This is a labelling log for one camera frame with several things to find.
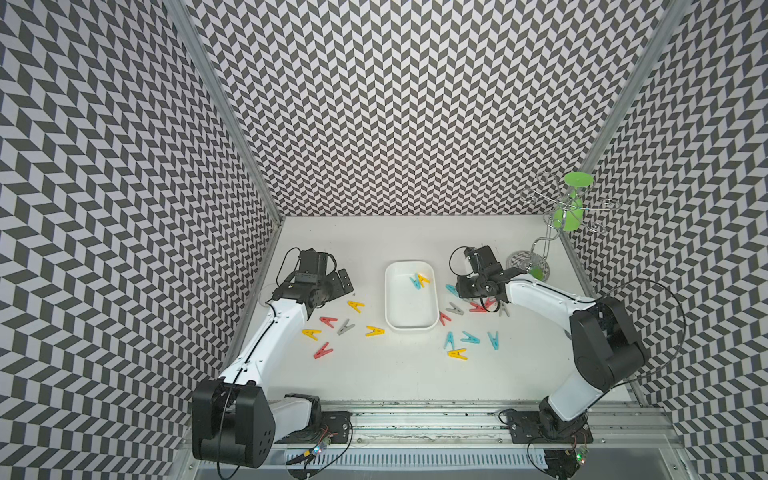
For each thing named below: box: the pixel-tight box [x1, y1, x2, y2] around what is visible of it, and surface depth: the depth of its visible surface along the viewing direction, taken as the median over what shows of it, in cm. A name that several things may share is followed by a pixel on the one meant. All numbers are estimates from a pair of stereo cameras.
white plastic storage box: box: [384, 260, 439, 331], surface depth 99 cm
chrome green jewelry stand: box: [506, 172, 620, 281], surface depth 91 cm
